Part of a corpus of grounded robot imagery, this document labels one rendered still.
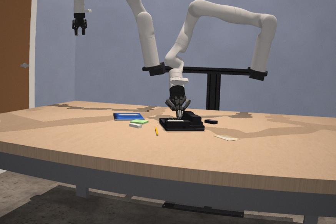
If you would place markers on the blue notebook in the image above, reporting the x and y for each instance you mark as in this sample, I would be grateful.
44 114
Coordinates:
127 116

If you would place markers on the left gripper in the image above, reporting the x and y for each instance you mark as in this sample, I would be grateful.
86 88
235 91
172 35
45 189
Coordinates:
177 97

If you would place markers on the green sticky note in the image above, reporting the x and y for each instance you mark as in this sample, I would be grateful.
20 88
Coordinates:
137 121

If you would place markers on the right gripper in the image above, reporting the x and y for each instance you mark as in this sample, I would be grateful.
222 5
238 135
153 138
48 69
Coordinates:
79 21

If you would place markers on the black telephone handset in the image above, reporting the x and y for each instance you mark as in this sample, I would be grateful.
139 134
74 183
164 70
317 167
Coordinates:
191 116

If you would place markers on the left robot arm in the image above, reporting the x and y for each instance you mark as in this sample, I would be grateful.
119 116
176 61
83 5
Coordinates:
198 8

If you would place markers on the black desk phone body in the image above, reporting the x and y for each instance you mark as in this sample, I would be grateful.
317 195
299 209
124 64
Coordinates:
183 124

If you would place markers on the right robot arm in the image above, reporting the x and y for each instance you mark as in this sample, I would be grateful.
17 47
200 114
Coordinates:
145 29

